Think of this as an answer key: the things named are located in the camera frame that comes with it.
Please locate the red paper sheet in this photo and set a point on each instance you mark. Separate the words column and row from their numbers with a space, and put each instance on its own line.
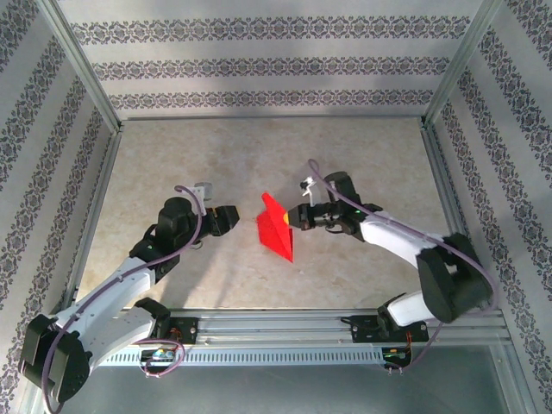
column 271, row 237

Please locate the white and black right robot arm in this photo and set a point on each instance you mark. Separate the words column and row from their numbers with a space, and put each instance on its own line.
column 453, row 280

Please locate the small circuit board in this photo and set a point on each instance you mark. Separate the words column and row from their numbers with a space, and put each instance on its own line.
column 159, row 354
column 397, row 354

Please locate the grey metal panel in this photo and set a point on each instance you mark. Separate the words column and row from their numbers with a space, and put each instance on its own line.
column 276, row 392

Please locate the aluminium frame floor rail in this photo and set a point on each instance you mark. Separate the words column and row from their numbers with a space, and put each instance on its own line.
column 450, row 194
column 94, row 215
column 276, row 117

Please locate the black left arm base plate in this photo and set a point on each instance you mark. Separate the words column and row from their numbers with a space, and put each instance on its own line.
column 190, row 330

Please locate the aluminium mounting rail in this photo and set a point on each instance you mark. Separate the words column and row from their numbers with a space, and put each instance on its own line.
column 276, row 328

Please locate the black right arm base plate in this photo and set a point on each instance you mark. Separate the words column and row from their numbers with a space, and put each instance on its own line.
column 362, row 330

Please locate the aluminium frame post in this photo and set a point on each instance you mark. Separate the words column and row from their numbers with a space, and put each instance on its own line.
column 464, row 64
column 513, row 379
column 82, row 64

